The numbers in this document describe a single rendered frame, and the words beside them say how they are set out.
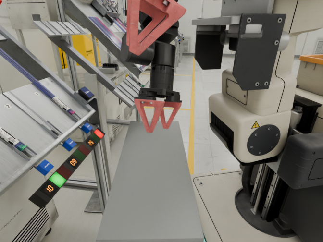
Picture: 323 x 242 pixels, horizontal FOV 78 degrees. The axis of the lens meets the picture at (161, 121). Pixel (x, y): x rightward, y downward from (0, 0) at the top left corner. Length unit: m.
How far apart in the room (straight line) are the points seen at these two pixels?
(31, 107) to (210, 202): 0.82
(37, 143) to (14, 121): 0.08
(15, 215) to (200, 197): 0.81
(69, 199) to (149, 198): 0.99
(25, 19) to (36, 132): 1.31
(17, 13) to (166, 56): 1.54
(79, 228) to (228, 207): 0.82
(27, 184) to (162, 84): 0.81
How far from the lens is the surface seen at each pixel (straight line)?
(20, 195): 1.08
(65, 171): 0.63
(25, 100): 0.72
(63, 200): 1.52
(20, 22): 1.90
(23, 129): 0.64
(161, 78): 0.46
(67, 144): 0.66
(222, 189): 1.10
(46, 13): 1.76
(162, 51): 0.48
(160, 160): 0.70
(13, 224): 1.10
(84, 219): 1.37
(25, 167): 0.56
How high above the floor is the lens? 1.02
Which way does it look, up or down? 26 degrees down
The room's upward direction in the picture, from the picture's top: straight up
